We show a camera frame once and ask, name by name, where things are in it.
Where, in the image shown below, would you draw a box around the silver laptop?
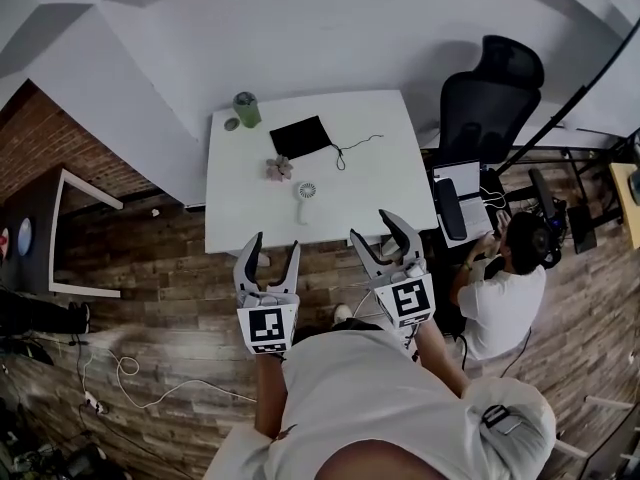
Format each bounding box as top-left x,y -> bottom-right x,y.
431,160 -> 496,248

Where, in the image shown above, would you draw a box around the whiteboard on black stand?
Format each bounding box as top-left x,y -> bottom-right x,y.
492,0 -> 640,177

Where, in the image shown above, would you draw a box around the dark table with white frame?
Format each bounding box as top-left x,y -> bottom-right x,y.
9,166 -> 124,299

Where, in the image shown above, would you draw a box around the yellow wooden table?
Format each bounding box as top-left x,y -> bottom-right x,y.
608,162 -> 640,250

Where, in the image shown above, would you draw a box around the pink succulent plant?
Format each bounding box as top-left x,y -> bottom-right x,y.
264,154 -> 295,183

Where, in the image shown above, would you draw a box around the black mesh office chair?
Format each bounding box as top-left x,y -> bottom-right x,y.
432,35 -> 566,242

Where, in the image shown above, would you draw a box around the person's dark trousers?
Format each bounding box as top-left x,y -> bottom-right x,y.
292,317 -> 396,347

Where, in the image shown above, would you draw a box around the black strap buckle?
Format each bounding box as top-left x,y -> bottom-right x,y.
480,403 -> 521,437

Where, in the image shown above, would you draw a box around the black flat stand base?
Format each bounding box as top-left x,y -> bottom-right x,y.
567,205 -> 599,255

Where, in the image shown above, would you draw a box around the white floor cable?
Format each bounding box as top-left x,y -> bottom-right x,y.
79,355 -> 259,412

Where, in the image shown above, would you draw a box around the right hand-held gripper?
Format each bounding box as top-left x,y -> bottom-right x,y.
348,208 -> 437,330

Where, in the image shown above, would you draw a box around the black equipment bag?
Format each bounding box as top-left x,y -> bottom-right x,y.
524,212 -> 569,269

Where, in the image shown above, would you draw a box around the blue round plate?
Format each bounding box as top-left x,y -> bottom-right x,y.
17,217 -> 35,257

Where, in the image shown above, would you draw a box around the green drinking bottle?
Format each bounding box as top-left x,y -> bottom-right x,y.
232,91 -> 263,129

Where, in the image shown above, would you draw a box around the black drawstring pouch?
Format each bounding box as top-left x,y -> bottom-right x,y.
269,114 -> 385,172

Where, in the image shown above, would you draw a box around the person's left forearm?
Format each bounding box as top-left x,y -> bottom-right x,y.
254,352 -> 289,439

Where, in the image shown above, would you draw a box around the person's white shirt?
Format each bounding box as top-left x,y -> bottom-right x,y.
202,328 -> 557,480

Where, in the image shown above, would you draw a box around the white power strip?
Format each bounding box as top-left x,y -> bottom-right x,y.
83,390 -> 109,415

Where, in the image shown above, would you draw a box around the person's right forearm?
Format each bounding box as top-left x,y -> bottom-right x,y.
414,320 -> 471,399

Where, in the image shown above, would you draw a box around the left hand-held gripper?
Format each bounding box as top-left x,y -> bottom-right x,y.
233,231 -> 302,356

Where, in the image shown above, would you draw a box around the white handheld fan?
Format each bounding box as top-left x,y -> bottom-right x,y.
295,180 -> 318,227

